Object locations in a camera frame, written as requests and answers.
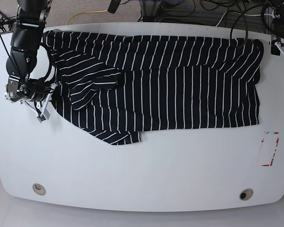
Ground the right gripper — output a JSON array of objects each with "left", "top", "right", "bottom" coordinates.
[{"left": 4, "top": 75, "right": 62, "bottom": 103}]

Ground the navy white striped T-shirt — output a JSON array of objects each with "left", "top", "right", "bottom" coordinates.
[{"left": 42, "top": 31, "right": 264, "bottom": 145}]

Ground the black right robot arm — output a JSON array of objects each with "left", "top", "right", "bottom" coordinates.
[{"left": 5, "top": 0, "right": 53, "bottom": 103}]

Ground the black tripod stand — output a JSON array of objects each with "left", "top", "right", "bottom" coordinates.
[{"left": 0, "top": 9, "right": 16, "bottom": 33}]

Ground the red tape rectangle marking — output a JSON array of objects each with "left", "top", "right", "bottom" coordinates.
[{"left": 259, "top": 131, "right": 280, "bottom": 167}]

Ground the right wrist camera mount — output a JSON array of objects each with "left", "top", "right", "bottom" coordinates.
[{"left": 20, "top": 93, "right": 52, "bottom": 123}]

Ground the yellow cable on floor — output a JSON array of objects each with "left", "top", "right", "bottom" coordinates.
[{"left": 66, "top": 9, "right": 109, "bottom": 25}]

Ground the left table cable grommet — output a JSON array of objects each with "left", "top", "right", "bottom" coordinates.
[{"left": 32, "top": 183, "right": 46, "bottom": 196}]

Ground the table cable grommet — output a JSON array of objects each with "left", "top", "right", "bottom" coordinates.
[
  {"left": 32, "top": 183, "right": 46, "bottom": 196},
  {"left": 239, "top": 188, "right": 254, "bottom": 201}
]

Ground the right table cable grommet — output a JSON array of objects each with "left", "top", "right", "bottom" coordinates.
[{"left": 239, "top": 188, "right": 254, "bottom": 201}]

